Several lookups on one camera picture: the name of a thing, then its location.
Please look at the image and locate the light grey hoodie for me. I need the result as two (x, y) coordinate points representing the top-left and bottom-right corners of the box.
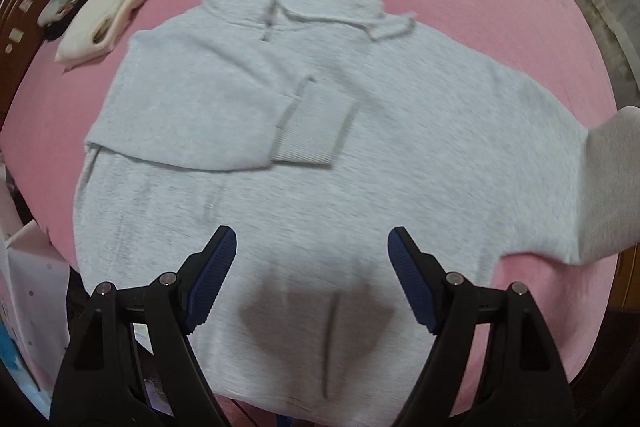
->
(74, 0), (639, 426)

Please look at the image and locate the white gift paper bag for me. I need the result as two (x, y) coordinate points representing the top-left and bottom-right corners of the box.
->
(1, 221), (70, 399)

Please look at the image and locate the cream folded garment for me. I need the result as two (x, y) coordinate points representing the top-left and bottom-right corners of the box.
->
(55, 0), (146, 69)

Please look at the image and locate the grey small folded cloth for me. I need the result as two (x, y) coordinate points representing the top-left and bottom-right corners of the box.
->
(37, 0), (76, 27)

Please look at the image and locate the pink fleece bed blanket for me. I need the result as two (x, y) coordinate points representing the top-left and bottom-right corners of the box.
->
(1, 0), (617, 377)

